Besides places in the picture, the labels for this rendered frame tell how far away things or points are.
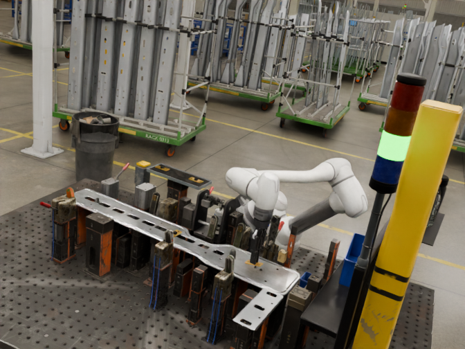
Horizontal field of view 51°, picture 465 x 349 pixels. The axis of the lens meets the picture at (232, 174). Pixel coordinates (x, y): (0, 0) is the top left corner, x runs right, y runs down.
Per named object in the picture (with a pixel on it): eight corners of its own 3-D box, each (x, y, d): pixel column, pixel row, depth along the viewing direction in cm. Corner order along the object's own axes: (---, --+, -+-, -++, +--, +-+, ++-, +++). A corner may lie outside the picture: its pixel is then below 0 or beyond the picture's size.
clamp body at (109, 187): (95, 235, 297) (97, 181, 284) (108, 228, 306) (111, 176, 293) (106, 241, 293) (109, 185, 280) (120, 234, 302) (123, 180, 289)
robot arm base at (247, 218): (242, 194, 319) (248, 190, 317) (261, 221, 320) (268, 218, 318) (232, 204, 303) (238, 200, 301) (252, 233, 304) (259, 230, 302)
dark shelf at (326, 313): (298, 323, 196) (299, 316, 195) (358, 240, 272) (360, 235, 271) (351, 346, 187) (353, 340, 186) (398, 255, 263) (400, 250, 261)
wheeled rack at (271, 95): (178, 93, 1005) (187, 3, 942) (198, 86, 1095) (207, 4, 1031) (267, 113, 953) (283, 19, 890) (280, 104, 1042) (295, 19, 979)
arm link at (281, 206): (255, 199, 318) (282, 183, 307) (268, 224, 314) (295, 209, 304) (243, 202, 304) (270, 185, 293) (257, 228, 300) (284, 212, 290)
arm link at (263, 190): (280, 208, 221) (259, 197, 229) (287, 176, 215) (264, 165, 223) (265, 212, 213) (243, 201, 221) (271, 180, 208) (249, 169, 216)
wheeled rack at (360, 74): (299, 72, 1512) (310, 12, 1449) (305, 68, 1602) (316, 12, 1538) (360, 84, 1462) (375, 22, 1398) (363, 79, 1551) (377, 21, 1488)
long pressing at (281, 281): (57, 199, 270) (57, 197, 270) (87, 188, 289) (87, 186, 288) (284, 298, 213) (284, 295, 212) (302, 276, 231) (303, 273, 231)
